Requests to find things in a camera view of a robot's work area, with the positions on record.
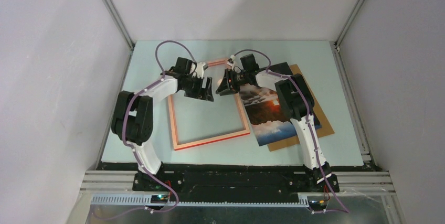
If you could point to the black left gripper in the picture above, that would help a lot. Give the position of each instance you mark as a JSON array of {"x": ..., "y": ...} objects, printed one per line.
[{"x": 203, "y": 94}]

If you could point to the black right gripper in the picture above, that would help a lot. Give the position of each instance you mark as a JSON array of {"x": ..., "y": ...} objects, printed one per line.
[{"x": 228, "y": 84}]

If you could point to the clear acrylic sheet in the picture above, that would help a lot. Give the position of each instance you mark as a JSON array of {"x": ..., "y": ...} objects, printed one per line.
[{"x": 199, "y": 120}]

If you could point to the orange wooden picture frame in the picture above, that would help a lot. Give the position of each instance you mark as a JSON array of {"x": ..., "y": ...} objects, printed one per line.
[{"x": 173, "y": 130}]

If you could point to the sunset photo print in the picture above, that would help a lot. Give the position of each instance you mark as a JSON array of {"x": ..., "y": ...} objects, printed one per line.
[{"x": 270, "y": 126}]

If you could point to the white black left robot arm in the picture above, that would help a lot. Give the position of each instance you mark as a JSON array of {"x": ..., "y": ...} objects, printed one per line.
[{"x": 133, "y": 118}]

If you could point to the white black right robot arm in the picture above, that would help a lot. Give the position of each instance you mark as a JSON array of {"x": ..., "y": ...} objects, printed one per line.
[{"x": 296, "y": 103}]

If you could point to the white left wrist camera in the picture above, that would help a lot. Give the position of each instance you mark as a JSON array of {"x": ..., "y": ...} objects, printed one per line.
[{"x": 199, "y": 69}]

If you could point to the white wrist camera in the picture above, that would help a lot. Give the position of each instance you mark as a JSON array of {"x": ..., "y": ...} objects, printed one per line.
[
  {"x": 199, "y": 69},
  {"x": 231, "y": 62}
]

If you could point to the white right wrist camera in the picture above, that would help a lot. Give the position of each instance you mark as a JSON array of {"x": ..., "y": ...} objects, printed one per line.
[{"x": 231, "y": 62}]

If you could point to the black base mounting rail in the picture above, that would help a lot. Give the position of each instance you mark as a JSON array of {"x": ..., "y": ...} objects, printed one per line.
[{"x": 219, "y": 183}]

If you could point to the aluminium corner post right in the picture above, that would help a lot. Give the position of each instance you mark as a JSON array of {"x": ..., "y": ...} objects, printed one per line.
[{"x": 349, "y": 22}]

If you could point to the aluminium corner post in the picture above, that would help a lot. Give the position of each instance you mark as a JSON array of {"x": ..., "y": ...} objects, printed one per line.
[
  {"x": 349, "y": 22},
  {"x": 118, "y": 21}
]

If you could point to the aluminium corner post left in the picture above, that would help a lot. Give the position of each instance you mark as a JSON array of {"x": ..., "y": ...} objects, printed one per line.
[{"x": 118, "y": 21}]

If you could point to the grey slotted cable duct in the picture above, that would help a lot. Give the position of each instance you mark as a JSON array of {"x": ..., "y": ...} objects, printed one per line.
[{"x": 148, "y": 200}]

